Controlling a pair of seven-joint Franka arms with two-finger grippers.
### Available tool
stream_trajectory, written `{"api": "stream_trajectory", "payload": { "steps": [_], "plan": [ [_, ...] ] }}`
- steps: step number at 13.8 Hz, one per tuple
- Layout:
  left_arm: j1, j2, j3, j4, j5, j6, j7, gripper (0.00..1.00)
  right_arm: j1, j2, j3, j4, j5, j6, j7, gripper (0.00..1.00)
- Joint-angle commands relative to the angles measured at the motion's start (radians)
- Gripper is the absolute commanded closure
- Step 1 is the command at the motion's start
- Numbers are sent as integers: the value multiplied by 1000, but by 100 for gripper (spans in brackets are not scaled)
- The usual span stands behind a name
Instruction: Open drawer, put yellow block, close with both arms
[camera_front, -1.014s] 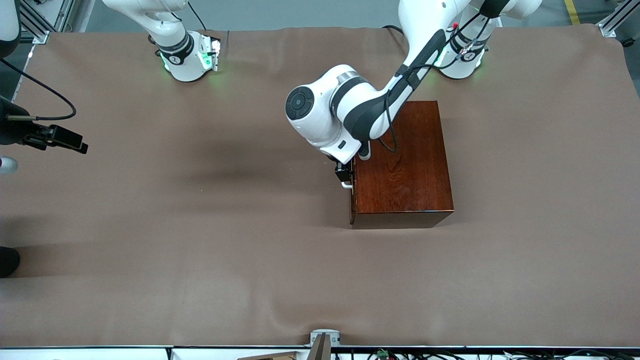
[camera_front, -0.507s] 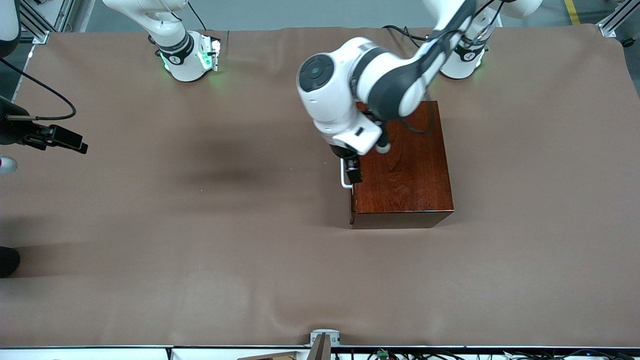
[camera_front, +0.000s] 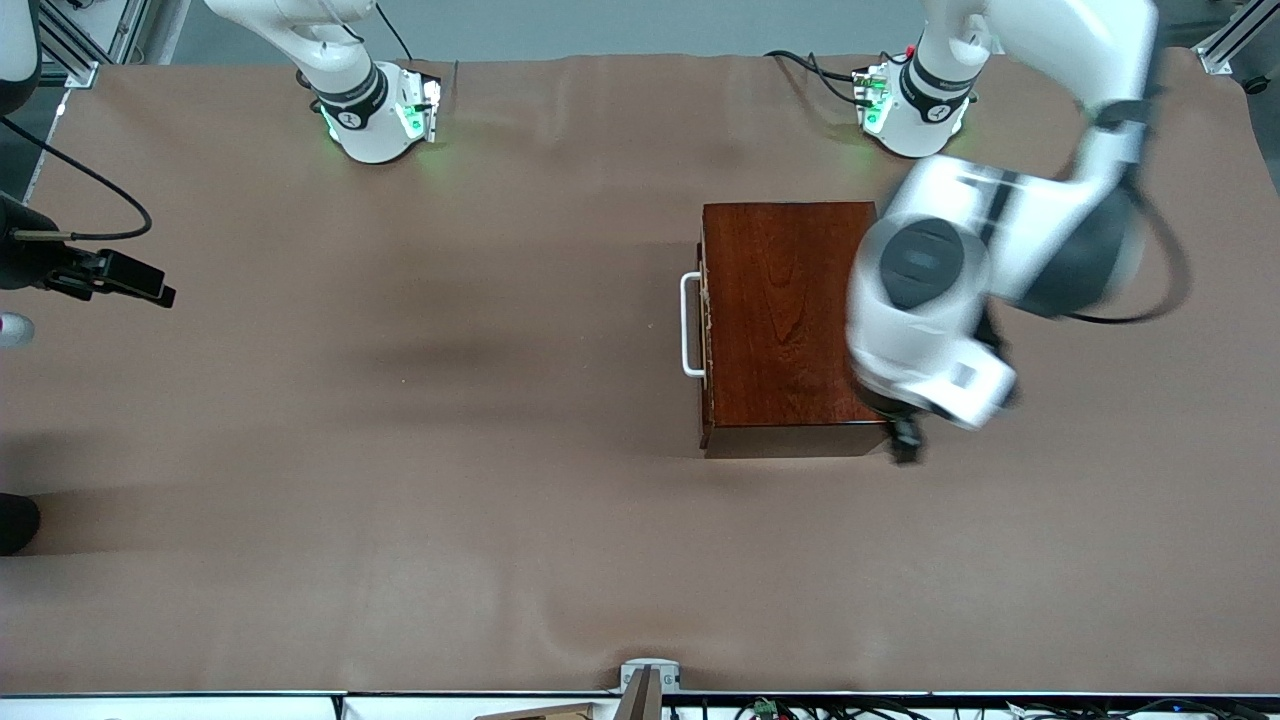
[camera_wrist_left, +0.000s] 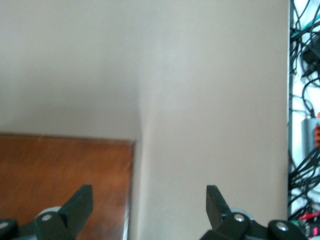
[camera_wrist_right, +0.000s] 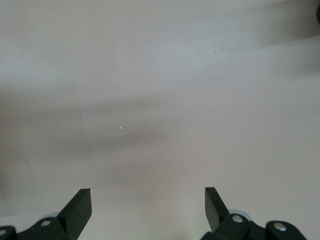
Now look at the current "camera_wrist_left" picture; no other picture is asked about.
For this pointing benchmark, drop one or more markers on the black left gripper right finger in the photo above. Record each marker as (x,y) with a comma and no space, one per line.
(220,220)

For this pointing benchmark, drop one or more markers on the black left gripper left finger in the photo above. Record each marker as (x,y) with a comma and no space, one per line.
(75,212)

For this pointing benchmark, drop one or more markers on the dark wooden drawer cabinet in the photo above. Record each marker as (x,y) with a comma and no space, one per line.
(62,170)

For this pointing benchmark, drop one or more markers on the grey orange terminal block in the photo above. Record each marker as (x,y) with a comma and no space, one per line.
(308,135)

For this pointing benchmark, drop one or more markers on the black power adapter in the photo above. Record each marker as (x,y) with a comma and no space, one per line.
(312,53)

